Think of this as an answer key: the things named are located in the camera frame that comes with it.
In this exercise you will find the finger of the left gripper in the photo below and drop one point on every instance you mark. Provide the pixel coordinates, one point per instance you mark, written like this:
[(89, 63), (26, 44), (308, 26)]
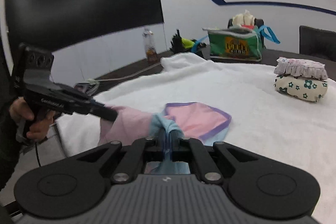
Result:
[(103, 112)]

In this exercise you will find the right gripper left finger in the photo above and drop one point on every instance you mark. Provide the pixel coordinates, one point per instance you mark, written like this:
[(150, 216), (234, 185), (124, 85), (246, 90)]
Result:
[(132, 159)]

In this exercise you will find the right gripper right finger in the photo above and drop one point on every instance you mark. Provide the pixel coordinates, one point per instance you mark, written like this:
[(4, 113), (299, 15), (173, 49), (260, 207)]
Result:
[(195, 154)]

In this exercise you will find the pink and blue garment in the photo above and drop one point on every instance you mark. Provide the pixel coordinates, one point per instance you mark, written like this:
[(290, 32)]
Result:
[(192, 120)]

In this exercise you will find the white clothes in bag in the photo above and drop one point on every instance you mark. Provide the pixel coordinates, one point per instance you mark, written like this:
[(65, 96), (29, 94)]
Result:
[(244, 19)]

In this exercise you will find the person's left hand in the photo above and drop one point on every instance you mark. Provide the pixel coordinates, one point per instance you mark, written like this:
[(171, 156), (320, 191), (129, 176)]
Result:
[(19, 110)]

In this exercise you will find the clear plastic bottle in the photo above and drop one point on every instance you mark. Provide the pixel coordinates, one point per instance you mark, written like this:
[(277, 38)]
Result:
[(149, 45)]

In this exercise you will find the white towel table cover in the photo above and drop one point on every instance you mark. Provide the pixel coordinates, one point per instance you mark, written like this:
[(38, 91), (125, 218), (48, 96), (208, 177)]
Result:
[(264, 121)]

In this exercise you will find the black walkie-talkie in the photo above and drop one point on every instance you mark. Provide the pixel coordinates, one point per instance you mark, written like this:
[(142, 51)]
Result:
[(177, 44)]

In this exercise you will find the neon yellow object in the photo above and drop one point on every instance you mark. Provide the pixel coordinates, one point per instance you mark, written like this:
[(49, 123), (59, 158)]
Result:
[(187, 43)]

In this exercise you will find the green storage bag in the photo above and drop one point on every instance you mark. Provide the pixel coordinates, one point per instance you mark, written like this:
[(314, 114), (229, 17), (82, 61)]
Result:
[(238, 42)]

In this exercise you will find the folded lilac floral garment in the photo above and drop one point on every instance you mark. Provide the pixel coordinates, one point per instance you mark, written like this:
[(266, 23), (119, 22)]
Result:
[(301, 68)]

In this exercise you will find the folded cream flower garment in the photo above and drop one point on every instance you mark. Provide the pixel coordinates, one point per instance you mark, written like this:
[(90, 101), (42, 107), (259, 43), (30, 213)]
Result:
[(311, 90)]

